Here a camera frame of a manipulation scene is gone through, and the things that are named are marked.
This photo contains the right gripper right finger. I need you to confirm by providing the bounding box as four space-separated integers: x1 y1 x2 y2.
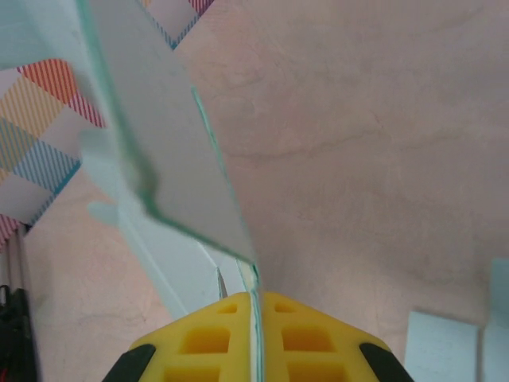
262 291 415 382

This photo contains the light blue paper box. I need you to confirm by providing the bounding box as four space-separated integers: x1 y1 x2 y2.
0 0 509 382

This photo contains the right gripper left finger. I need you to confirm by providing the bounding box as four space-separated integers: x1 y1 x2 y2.
101 292 255 382

